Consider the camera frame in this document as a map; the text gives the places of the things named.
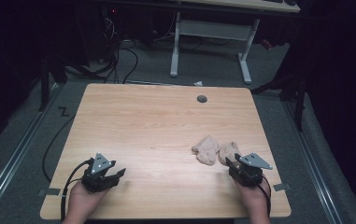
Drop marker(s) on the person's right hand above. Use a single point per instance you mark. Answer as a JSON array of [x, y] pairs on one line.
[[255, 199]]

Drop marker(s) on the black metal stand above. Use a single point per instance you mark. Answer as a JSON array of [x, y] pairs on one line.
[[46, 84], [298, 96]]

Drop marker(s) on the small beige sock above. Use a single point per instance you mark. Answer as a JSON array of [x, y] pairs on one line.
[[228, 152]]

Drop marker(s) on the metal floor rail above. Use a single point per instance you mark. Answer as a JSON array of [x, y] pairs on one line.
[[312, 161], [17, 155]]

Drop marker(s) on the large beige sock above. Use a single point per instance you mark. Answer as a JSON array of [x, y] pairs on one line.
[[206, 150]]

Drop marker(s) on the small red object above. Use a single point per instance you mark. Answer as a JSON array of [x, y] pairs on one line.
[[266, 44]]

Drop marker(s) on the white crumpled paper scrap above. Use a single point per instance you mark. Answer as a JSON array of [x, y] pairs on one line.
[[198, 83]]

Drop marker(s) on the white-framed wooden desk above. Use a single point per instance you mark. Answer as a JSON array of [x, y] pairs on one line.
[[216, 29]]

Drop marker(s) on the grey round table grommet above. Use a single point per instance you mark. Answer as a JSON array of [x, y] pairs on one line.
[[202, 99]]

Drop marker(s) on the black keyboard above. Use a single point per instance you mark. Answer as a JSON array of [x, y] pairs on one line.
[[273, 1]]

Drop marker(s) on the grey tape strip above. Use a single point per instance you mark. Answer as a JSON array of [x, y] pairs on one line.
[[50, 192], [281, 187]]

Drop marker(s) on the black computer mouse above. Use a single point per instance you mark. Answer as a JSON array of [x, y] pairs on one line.
[[290, 2]]

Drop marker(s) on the person's left hand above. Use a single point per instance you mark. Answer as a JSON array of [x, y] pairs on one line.
[[83, 200]]

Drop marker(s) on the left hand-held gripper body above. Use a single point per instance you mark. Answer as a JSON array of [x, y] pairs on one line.
[[97, 179]]

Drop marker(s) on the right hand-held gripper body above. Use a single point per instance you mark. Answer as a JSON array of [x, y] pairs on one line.
[[245, 174]]

